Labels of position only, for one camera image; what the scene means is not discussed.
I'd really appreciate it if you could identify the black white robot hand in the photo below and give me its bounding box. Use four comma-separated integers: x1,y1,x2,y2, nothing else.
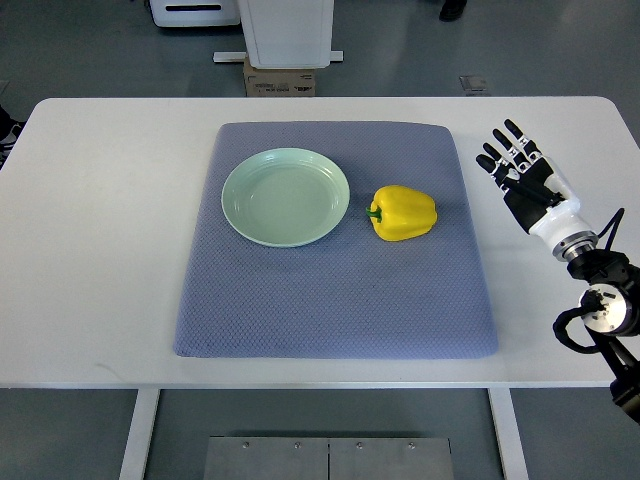
476,119,598,262

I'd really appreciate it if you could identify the yellow bell pepper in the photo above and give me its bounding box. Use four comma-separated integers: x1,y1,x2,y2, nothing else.
366,185,438,242

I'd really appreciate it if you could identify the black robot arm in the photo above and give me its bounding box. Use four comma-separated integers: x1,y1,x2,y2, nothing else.
553,208,639,422

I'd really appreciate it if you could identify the grey floor outlet plate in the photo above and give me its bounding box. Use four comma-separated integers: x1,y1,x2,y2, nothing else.
459,75,489,94

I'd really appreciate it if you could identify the light green plate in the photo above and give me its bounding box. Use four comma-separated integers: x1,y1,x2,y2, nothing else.
221,148,350,248

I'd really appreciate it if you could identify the black shoe top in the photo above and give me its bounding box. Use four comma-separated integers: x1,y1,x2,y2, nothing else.
439,0,467,22

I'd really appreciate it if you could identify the blue textured mat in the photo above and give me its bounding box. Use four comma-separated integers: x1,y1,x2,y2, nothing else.
174,121,498,359

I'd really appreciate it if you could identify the right white table leg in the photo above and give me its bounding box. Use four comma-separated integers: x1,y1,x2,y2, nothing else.
488,388,529,480

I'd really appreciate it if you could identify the white table leg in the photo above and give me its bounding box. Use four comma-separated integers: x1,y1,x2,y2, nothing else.
119,388,160,480
488,388,529,480

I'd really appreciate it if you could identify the cardboard box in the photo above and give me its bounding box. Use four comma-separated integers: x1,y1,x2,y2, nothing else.
243,57,316,98

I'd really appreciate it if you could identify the white appliance with slot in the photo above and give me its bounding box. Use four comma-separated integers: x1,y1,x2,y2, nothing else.
148,0,241,28

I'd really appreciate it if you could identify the white table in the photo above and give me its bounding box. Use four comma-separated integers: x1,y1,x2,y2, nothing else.
1,97,639,388

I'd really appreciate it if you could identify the left white table leg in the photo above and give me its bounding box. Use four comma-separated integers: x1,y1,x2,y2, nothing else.
119,388,160,480

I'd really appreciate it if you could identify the black white sneaker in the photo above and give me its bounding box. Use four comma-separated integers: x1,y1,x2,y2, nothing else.
0,107,26,162

